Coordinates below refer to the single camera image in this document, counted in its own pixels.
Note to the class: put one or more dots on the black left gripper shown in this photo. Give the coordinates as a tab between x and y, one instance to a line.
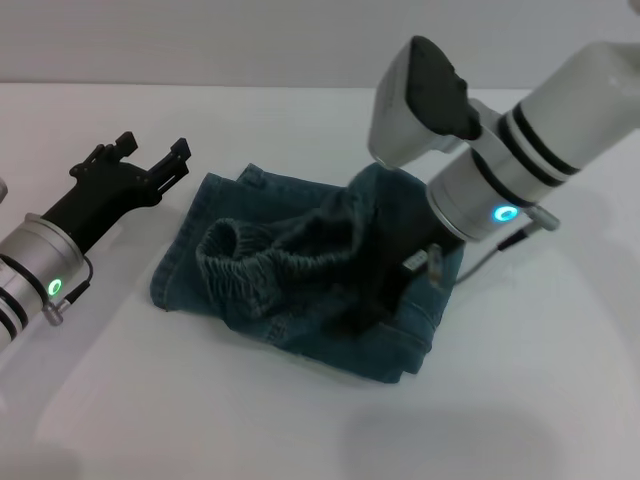
100	200

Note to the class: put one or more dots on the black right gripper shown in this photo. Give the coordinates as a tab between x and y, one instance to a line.
415	235

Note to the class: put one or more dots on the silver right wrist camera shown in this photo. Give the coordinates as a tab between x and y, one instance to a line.
425	110

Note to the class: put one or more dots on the blue denim shorts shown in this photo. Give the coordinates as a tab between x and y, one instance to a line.
240	280

